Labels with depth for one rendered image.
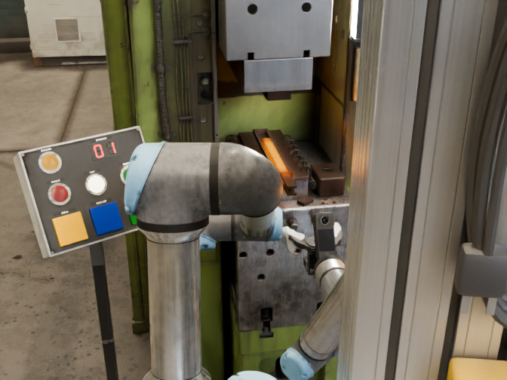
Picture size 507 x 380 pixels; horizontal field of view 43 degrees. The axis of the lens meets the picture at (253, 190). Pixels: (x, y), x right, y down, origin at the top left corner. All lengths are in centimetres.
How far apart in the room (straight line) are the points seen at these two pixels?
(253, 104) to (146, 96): 54
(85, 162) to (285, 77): 61
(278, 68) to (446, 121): 140
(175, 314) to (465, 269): 64
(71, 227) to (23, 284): 173
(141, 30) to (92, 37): 530
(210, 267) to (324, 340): 98
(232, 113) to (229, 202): 142
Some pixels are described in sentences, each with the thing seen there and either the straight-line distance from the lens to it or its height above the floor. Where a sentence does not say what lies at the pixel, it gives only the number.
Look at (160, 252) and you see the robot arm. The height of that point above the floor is 129.
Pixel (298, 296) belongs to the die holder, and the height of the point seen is 59.
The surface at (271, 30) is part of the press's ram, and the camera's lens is 183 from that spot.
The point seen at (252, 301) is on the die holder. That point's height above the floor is 58.
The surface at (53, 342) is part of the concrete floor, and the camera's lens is 301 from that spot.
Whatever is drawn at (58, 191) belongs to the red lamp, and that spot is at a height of 110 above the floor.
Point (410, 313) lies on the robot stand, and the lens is 55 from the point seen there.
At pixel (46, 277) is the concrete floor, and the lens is 345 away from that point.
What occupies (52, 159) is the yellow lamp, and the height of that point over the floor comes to 117.
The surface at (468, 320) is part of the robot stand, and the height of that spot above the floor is 150.
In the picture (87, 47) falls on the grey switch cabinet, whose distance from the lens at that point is 726.
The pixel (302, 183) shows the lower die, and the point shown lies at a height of 97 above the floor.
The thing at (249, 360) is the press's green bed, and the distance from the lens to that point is 228.
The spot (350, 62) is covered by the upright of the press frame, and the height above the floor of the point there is 131.
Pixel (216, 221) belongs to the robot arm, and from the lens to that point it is 137.
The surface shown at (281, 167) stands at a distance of 202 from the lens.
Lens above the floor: 182
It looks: 26 degrees down
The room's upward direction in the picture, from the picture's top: straight up
